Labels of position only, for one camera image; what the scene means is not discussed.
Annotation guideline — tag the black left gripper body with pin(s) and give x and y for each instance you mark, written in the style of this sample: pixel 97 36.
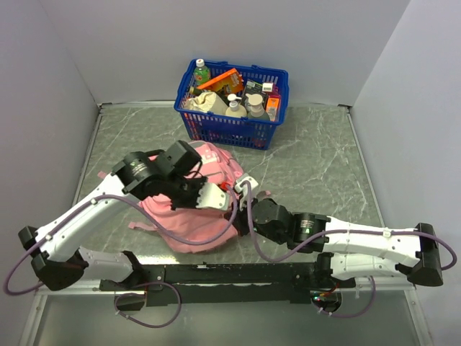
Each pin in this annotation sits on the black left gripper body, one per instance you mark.
pixel 184 191

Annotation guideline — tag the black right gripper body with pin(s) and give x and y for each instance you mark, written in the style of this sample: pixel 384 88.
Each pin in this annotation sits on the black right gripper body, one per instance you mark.
pixel 240 222

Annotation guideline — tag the pink student backpack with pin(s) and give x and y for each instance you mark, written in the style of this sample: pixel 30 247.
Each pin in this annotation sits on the pink student backpack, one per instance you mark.
pixel 219 167

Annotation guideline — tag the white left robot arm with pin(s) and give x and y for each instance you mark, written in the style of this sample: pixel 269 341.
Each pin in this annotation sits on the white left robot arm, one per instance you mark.
pixel 58 257

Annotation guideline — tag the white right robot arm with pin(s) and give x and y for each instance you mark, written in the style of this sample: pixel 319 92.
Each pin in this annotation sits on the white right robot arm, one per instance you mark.
pixel 348 250

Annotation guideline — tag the beige crumpled paper bag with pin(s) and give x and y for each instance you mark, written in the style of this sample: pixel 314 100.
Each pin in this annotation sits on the beige crumpled paper bag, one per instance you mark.
pixel 206 102

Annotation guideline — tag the blue plastic shopping basket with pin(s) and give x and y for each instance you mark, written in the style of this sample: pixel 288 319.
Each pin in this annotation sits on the blue plastic shopping basket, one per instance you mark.
pixel 244 132

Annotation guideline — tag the cream pump lotion bottle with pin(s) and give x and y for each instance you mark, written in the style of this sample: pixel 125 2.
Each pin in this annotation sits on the cream pump lotion bottle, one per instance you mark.
pixel 235 108

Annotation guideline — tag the grey bottle beige cap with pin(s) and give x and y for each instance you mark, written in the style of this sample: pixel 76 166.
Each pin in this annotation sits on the grey bottle beige cap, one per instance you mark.
pixel 257 110

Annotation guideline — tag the green drink bottle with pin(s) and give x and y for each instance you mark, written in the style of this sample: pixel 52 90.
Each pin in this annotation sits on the green drink bottle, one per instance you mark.
pixel 202 73

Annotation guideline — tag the orange cardboard box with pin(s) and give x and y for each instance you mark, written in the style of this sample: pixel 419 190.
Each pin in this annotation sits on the orange cardboard box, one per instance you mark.
pixel 230 82

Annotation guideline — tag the dark green packet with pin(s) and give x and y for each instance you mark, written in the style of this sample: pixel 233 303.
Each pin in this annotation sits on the dark green packet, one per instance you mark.
pixel 252 87

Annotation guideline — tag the orange white small carton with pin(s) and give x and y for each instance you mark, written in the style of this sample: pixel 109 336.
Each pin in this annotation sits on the orange white small carton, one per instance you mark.
pixel 272 107

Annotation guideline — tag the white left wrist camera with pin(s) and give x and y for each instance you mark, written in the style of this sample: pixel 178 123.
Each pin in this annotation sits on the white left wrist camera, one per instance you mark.
pixel 212 197

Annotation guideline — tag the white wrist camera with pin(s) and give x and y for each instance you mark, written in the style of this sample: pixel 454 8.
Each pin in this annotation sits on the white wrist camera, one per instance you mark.
pixel 212 197
pixel 246 183

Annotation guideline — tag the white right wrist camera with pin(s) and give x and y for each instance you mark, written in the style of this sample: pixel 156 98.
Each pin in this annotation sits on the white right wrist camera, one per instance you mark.
pixel 246 183

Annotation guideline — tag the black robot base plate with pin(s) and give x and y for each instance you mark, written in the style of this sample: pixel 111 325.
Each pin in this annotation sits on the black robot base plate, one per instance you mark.
pixel 159 296

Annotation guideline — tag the aluminium frame rail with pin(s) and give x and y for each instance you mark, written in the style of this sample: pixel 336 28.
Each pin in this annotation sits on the aluminium frame rail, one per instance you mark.
pixel 312 276

